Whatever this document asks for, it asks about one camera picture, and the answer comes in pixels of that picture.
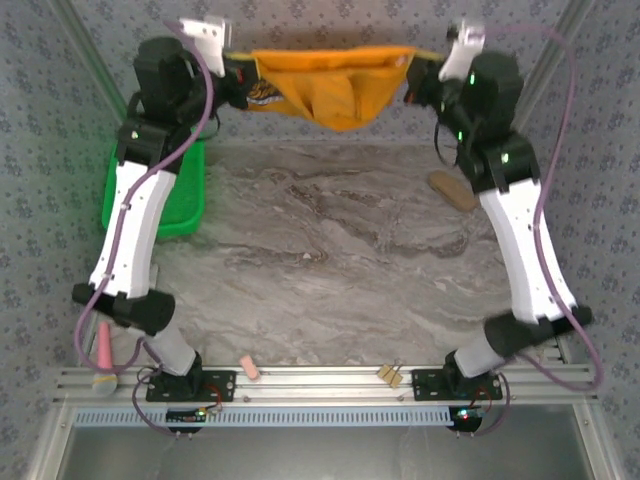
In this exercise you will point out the orange t-shirt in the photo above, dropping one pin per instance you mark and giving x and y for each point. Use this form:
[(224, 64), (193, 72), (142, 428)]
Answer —
[(330, 95)]

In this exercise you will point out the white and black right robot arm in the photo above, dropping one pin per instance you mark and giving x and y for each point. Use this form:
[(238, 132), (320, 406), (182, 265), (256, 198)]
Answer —
[(520, 250)]

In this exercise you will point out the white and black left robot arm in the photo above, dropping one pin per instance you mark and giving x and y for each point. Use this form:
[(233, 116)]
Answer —
[(135, 225)]

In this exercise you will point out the tan burlap glasses case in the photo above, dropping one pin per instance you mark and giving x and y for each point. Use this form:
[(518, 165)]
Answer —
[(450, 192)]

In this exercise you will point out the green plastic basket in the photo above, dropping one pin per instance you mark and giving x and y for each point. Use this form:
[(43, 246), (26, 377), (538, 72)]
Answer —
[(192, 200)]

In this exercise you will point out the pink toy microphone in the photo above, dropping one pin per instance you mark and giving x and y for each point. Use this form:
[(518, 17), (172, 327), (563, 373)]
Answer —
[(104, 352)]

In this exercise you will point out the gold binder clip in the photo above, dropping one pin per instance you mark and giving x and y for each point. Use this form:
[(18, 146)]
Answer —
[(390, 375)]

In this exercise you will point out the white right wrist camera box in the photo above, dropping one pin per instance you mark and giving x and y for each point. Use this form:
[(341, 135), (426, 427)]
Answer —
[(457, 60)]

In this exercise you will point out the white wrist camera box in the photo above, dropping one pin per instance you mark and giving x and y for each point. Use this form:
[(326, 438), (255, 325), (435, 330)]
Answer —
[(457, 60), (210, 45)]

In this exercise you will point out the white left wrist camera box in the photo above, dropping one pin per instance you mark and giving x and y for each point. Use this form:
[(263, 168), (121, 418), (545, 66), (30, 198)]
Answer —
[(210, 45)]

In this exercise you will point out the aluminium frame post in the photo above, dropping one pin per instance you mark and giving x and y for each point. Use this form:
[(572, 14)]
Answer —
[(82, 40), (577, 15)]

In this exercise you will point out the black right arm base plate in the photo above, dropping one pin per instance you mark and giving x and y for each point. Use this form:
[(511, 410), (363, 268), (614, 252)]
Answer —
[(425, 385)]

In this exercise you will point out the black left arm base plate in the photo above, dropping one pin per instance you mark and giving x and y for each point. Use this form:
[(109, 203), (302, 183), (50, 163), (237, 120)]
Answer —
[(220, 387)]

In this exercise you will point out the aluminium mounting rail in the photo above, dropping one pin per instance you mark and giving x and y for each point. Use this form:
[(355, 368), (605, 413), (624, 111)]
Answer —
[(320, 385)]

